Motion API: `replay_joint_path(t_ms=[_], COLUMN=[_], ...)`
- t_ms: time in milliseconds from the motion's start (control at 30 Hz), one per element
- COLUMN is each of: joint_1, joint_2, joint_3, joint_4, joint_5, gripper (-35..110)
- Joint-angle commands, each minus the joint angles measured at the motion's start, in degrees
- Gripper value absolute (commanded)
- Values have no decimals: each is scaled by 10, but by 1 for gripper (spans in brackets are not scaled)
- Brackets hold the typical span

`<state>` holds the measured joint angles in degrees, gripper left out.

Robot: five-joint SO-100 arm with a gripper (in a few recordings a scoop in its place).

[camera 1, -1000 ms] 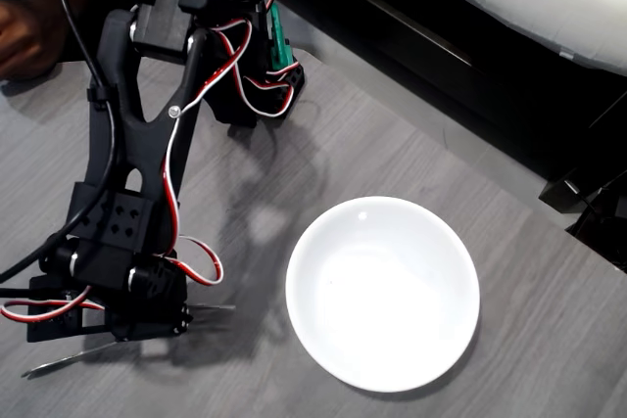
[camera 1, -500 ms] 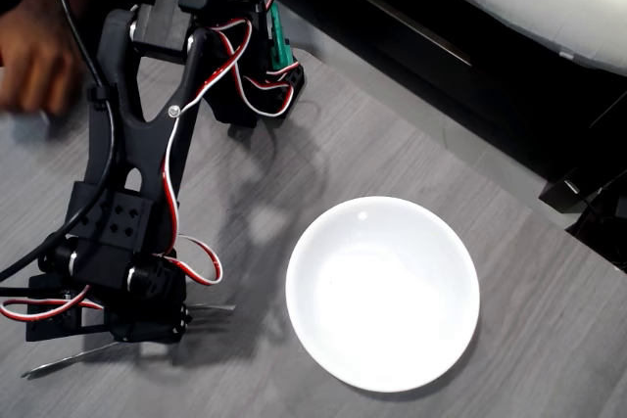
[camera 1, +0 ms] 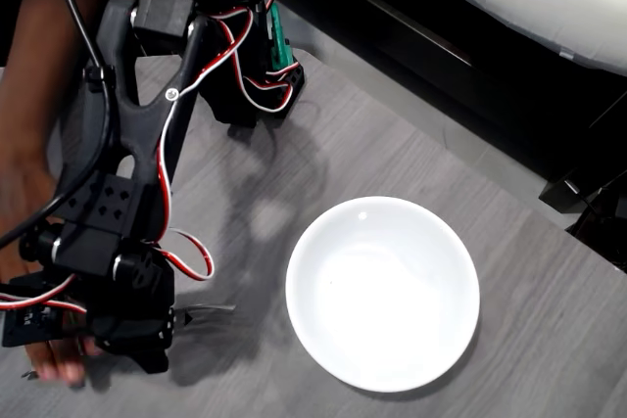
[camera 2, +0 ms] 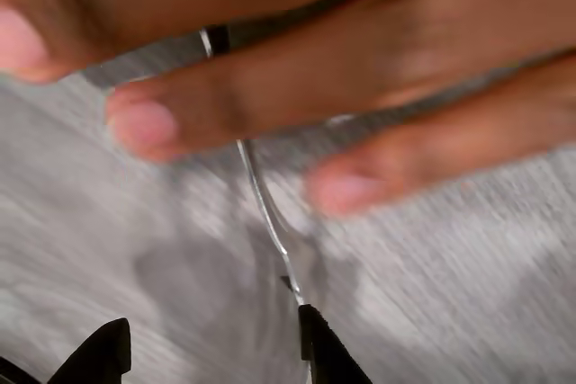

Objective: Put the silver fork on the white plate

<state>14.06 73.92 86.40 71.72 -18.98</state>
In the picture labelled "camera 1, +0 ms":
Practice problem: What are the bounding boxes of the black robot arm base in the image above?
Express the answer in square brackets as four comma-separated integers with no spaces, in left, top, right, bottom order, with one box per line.
[199,45,306,129]

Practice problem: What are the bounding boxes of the white round bowl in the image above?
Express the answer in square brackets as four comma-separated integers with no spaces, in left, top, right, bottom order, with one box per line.
[284,195,481,394]

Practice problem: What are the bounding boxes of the person's hand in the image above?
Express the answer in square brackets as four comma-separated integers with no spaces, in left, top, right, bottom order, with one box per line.
[0,153,105,387]

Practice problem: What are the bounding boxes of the green circuit board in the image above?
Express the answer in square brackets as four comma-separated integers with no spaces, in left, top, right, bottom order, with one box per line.
[265,0,301,74]

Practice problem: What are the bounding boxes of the black furniture foot block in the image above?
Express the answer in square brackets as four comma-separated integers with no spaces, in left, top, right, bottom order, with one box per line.
[538,176,604,216]

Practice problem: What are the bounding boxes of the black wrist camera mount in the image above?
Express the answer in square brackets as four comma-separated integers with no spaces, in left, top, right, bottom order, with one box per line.
[0,269,95,348]

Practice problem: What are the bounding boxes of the red white gripper servo cable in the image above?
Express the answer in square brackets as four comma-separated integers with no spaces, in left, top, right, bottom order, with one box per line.
[0,5,256,315]

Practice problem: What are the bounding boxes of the red white base servo cable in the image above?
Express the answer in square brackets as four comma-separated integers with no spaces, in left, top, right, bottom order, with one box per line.
[218,0,296,114]

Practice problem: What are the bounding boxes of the black furniture frame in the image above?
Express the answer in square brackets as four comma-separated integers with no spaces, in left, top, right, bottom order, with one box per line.
[215,0,627,184]

